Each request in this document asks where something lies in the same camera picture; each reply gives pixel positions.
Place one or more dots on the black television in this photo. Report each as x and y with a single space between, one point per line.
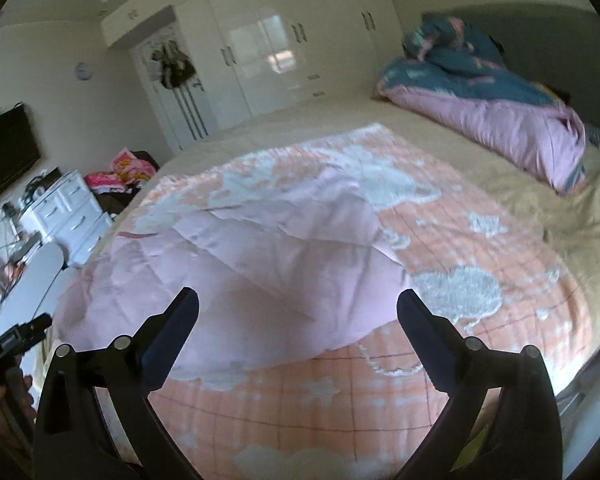
5 155

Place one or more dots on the blue and purple duvet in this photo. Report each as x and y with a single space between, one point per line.
505 125

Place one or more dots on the bed with beige sheet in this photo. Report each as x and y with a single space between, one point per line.
305 120

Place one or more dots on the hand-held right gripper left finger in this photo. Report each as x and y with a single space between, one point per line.
172 345

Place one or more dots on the round wall clock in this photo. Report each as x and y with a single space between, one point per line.
83 71

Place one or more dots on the cluttered side table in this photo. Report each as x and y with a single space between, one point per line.
7 265

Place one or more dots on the white glossy wardrobe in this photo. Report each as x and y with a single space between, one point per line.
260 60

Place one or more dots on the grey rounded chair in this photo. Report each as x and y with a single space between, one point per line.
30 285

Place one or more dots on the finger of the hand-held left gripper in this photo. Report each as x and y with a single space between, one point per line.
37 325

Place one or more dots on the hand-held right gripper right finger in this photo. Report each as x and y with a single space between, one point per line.
422 345

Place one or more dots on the pink quilted jacket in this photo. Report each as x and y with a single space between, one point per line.
255 260

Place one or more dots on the dark hanging clothes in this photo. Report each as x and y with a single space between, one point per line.
172 65

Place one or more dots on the white drawer chest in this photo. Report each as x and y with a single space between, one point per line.
65 215

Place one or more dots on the orange cloud print blanket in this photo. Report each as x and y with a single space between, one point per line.
480 260

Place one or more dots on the person's left hand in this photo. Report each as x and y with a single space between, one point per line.
17 395

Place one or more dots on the white door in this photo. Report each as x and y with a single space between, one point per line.
185 110

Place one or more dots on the pink printed cloth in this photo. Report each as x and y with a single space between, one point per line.
122 170

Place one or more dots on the grey headboard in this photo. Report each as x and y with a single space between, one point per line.
555 45

